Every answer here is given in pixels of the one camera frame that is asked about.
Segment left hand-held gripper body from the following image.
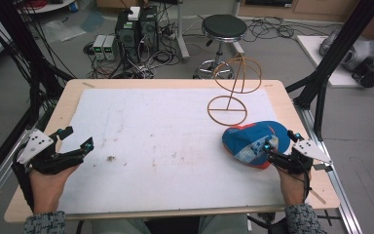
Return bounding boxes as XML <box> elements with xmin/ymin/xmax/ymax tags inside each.
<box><xmin>12</xmin><ymin>128</ymin><xmax>85</xmax><ymax>176</ymax></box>

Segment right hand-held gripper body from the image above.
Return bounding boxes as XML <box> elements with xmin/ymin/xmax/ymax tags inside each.
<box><xmin>267</xmin><ymin>137</ymin><xmax>334</xmax><ymax>176</ymax></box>

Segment blue cap with orange brim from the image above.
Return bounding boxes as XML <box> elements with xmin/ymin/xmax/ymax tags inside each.
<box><xmin>221</xmin><ymin>120</ymin><xmax>292</xmax><ymax>171</ymax></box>

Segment person's right hand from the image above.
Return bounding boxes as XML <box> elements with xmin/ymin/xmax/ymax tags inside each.
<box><xmin>276</xmin><ymin>164</ymin><xmax>313</xmax><ymax>207</ymax></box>

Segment person's left hand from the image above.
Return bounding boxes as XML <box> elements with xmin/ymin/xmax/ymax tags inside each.
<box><xmin>28</xmin><ymin>164</ymin><xmax>81</xmax><ymax>215</ymax></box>

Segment white floor platform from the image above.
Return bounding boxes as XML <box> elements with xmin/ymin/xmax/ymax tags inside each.
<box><xmin>295</xmin><ymin>34</ymin><xmax>374</xmax><ymax>89</ymax></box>

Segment white table mat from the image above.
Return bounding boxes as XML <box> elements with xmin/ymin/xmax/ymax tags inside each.
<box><xmin>57</xmin><ymin>87</ymin><xmax>288</xmax><ymax>215</ymax></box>

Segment grey power supply unit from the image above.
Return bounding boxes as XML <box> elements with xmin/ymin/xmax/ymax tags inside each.
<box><xmin>92</xmin><ymin>34</ymin><xmax>107</xmax><ymax>61</ymax></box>
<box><xmin>102</xmin><ymin>35</ymin><xmax>119</xmax><ymax>61</ymax></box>

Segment black device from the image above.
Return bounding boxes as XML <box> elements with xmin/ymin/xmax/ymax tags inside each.
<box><xmin>351</xmin><ymin>58</ymin><xmax>374</xmax><ymax>89</ymax></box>

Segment grey rounded device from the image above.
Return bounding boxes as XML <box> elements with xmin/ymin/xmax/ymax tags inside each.
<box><xmin>318</xmin><ymin>26</ymin><xmax>374</xmax><ymax>73</ymax></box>

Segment black computer tower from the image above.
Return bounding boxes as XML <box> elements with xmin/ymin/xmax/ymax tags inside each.
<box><xmin>138</xmin><ymin>5</ymin><xmax>160</xmax><ymax>55</ymax></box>
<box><xmin>114</xmin><ymin>9</ymin><xmax>141</xmax><ymax>63</ymax></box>

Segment person's legs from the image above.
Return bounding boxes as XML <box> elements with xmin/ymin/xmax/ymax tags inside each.
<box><xmin>91</xmin><ymin>214</ymin><xmax>250</xmax><ymax>234</ymax></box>

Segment black round stool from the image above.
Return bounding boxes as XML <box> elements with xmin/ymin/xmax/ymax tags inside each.
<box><xmin>195</xmin><ymin>14</ymin><xmax>248</xmax><ymax>80</ymax></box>

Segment white round table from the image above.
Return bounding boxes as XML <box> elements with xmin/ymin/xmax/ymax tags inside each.
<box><xmin>16</xmin><ymin>0</ymin><xmax>76</xmax><ymax>15</ymax></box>

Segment white box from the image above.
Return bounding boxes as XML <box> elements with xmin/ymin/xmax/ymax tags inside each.
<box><xmin>127</xmin><ymin>6</ymin><xmax>141</xmax><ymax>21</ymax></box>

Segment black wrist strap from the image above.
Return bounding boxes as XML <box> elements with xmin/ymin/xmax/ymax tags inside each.
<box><xmin>12</xmin><ymin>162</ymin><xmax>35</xmax><ymax>213</ymax></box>

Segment aluminium rail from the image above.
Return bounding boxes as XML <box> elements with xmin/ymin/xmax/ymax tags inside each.
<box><xmin>292</xmin><ymin>98</ymin><xmax>365</xmax><ymax>234</ymax></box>
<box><xmin>0</xmin><ymin>105</ymin><xmax>55</xmax><ymax>217</ymax></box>

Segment wooden wire hat stand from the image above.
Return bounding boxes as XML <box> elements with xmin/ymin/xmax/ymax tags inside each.
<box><xmin>206</xmin><ymin>53</ymin><xmax>263</xmax><ymax>127</ymax></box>

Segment black frame stand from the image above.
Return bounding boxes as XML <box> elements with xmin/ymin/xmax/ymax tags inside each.
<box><xmin>284</xmin><ymin>0</ymin><xmax>374</xmax><ymax>141</ymax></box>
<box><xmin>0</xmin><ymin>0</ymin><xmax>76</xmax><ymax>111</ymax></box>

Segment tangle of cables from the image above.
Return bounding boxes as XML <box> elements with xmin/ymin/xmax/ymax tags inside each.
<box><xmin>83</xmin><ymin>40</ymin><xmax>183</xmax><ymax>80</ymax></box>

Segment black floor cables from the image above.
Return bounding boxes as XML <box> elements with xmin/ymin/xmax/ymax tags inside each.
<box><xmin>243</xmin><ymin>15</ymin><xmax>330</xmax><ymax>44</ymax></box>

